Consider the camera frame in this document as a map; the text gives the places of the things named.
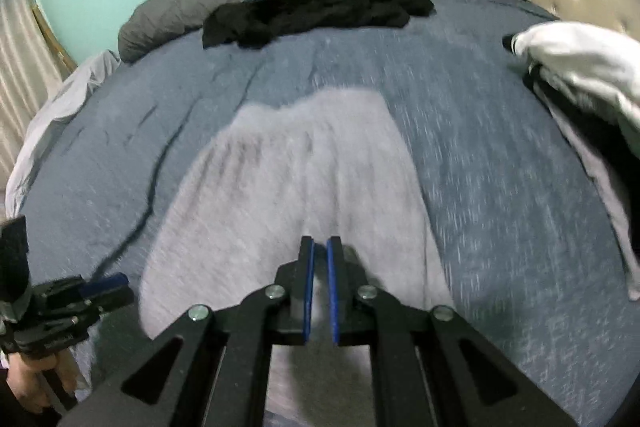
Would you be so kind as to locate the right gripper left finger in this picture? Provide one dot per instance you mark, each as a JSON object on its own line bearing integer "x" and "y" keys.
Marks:
{"x": 209, "y": 368}

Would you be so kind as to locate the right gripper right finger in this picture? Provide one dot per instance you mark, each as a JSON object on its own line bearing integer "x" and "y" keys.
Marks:
{"x": 429, "y": 368}

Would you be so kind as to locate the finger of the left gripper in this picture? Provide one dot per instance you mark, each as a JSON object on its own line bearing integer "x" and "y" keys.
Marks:
{"x": 104, "y": 286}
{"x": 114, "y": 299}

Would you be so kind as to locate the grey quilted sweatshirt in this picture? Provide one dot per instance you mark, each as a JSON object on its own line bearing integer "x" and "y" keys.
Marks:
{"x": 332, "y": 164}

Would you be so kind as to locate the person left hand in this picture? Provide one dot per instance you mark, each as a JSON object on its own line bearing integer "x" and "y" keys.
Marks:
{"x": 24, "y": 381}

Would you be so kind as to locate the blue patterned bed sheet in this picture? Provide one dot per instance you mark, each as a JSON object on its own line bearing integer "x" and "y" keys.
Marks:
{"x": 530, "y": 256}

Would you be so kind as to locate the beige striped curtain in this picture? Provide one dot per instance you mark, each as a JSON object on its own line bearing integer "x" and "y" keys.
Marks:
{"x": 29, "y": 75}

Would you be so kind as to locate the wooden furniture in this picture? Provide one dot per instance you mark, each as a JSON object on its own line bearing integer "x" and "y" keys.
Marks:
{"x": 65, "y": 63}

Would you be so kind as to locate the black garment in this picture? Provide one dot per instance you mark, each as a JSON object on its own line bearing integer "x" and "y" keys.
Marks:
{"x": 253, "y": 24}

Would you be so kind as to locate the white folded garment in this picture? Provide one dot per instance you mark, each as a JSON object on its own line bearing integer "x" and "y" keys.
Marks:
{"x": 597, "y": 69}

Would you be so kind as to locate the black camera box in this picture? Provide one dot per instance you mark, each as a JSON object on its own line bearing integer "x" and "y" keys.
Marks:
{"x": 15, "y": 286}

